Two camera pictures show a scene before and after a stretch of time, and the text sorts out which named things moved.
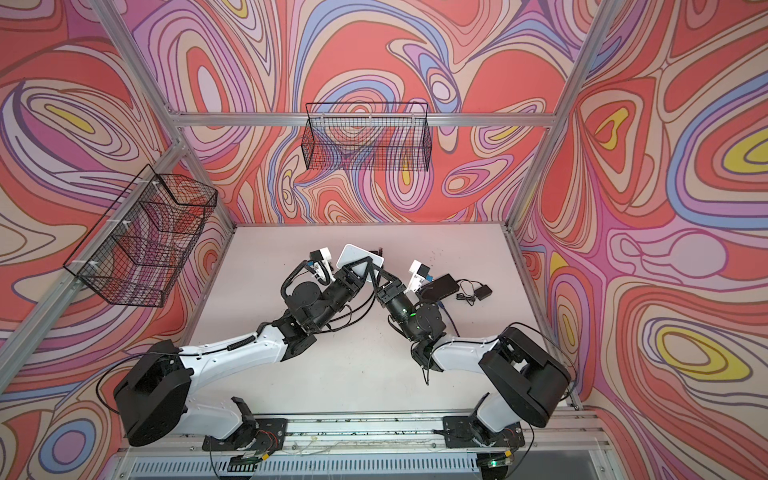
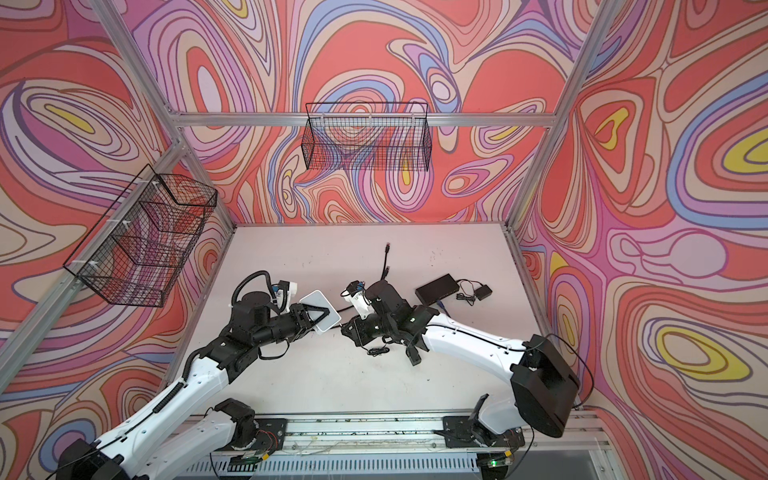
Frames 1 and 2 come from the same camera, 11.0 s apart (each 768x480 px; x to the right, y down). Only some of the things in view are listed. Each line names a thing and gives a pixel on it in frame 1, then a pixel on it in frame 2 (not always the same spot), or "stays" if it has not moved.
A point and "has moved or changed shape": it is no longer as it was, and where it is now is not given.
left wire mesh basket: (136, 252) stays
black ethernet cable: (352, 309) -> (386, 269)
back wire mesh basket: (367, 136) stays
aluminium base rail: (562, 445) stays
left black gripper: (346, 283) -> (300, 321)
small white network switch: (351, 253) has moved or changed shape
